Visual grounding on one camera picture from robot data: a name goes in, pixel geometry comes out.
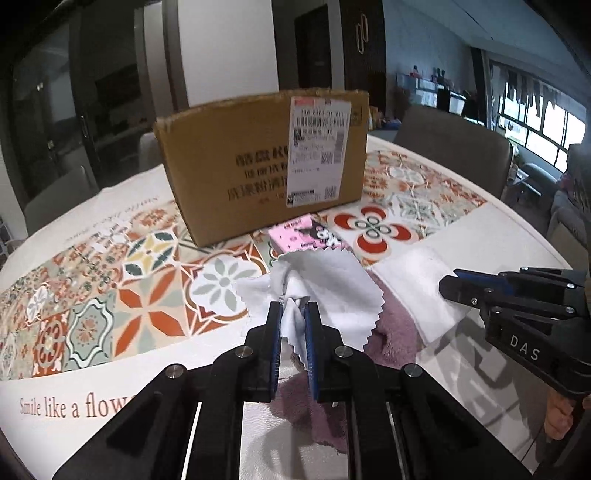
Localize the large window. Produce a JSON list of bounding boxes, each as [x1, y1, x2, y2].
[[488, 59, 588, 163]]

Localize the cluttered display cabinet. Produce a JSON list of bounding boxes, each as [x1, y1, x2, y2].
[[396, 68, 486, 126]]

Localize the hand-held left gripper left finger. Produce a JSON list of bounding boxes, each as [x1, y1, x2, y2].
[[65, 300, 283, 480]]

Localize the mauve towel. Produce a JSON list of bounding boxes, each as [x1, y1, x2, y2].
[[268, 272, 423, 455]]

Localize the white tile-patterned tablecloth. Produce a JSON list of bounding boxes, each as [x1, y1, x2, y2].
[[0, 134, 591, 480]]

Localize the grey sofa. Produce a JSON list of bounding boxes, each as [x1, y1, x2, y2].
[[547, 143, 591, 260]]

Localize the dark interior door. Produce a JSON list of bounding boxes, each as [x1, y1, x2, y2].
[[294, 2, 347, 92]]

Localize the person's right hand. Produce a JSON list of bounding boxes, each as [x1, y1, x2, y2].
[[544, 390, 591, 441]]

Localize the brown cardboard box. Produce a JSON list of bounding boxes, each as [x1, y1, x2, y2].
[[153, 88, 371, 247]]

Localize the white zigzag-edged cloth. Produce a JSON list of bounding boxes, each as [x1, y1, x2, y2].
[[233, 249, 384, 365]]

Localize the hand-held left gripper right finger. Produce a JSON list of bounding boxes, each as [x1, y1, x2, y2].
[[302, 301, 532, 480]]

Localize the grey dining chair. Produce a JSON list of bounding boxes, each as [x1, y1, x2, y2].
[[392, 105, 514, 199], [23, 165, 100, 236], [137, 131, 163, 172]]

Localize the dark wall panel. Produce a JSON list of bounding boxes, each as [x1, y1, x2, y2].
[[344, 0, 387, 109]]

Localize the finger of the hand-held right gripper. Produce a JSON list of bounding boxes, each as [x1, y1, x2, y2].
[[454, 267, 591, 301], [438, 274, 580, 320]]

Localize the dark sliding glass door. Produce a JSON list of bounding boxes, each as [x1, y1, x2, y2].
[[9, 18, 145, 188]]

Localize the pink cartoon packet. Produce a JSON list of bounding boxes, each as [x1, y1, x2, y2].
[[269, 213, 356, 258]]

